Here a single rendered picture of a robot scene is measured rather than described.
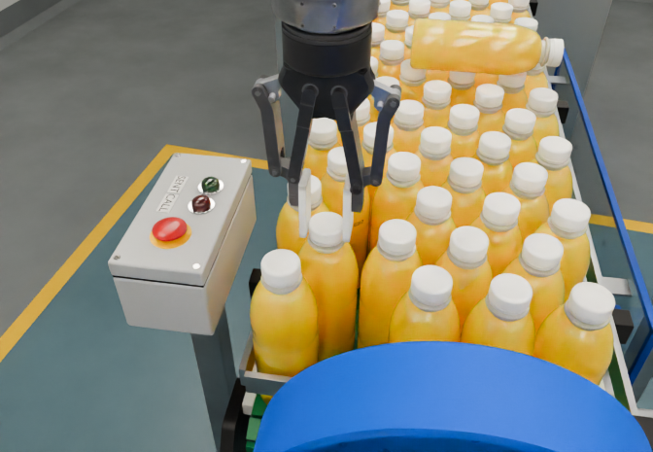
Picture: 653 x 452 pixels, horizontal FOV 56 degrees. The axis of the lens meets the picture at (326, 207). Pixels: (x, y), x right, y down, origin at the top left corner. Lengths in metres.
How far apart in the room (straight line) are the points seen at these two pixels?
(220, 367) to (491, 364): 0.56
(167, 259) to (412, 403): 0.35
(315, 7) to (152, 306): 0.37
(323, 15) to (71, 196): 2.26
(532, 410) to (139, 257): 0.42
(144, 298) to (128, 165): 2.11
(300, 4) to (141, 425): 1.52
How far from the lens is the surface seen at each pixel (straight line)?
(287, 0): 0.48
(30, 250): 2.47
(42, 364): 2.08
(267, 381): 0.68
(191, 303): 0.66
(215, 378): 0.91
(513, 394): 0.38
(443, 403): 0.37
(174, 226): 0.66
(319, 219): 0.65
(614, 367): 0.77
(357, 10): 0.48
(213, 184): 0.71
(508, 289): 0.60
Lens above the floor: 1.54
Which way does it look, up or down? 40 degrees down
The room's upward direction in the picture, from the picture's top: straight up
